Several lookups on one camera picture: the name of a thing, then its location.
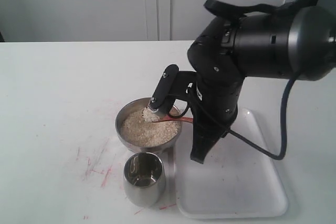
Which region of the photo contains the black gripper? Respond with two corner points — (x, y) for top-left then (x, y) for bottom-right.
(189, 58), (244, 164)

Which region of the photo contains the white plastic tray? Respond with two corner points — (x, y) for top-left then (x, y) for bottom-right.
(174, 123), (288, 219)

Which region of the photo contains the black cable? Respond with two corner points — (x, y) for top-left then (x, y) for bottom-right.
(183, 0), (302, 161)

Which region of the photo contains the small steel cup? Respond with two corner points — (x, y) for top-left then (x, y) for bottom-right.
(123, 153), (166, 207)

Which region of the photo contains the steel bowl of rice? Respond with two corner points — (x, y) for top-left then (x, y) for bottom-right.
(115, 98), (182, 153)

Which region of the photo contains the brown wooden spoon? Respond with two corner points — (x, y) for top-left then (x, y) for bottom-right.
(153, 115), (193, 124)

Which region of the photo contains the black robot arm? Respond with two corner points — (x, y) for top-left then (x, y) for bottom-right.
(187, 6), (335, 164)

